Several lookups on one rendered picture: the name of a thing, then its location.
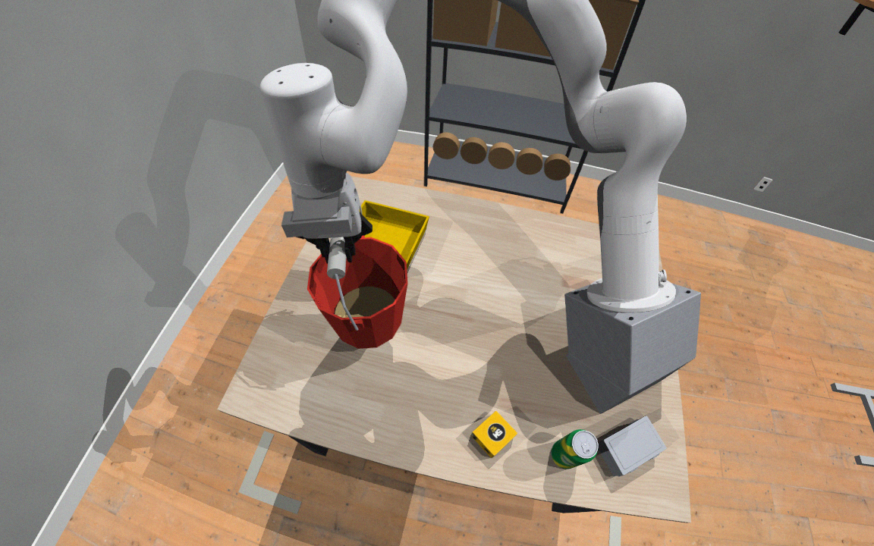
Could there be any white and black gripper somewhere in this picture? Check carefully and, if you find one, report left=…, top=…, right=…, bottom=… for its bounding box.
left=298, top=173, right=373, bottom=264

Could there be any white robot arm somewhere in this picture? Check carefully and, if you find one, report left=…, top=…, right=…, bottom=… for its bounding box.
left=260, top=0, right=687, bottom=312

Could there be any green drink can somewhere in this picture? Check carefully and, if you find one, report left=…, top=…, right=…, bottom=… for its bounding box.
left=552, top=429, right=599, bottom=469

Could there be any red pail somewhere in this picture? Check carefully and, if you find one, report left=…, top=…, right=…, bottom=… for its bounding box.
left=307, top=236, right=407, bottom=349

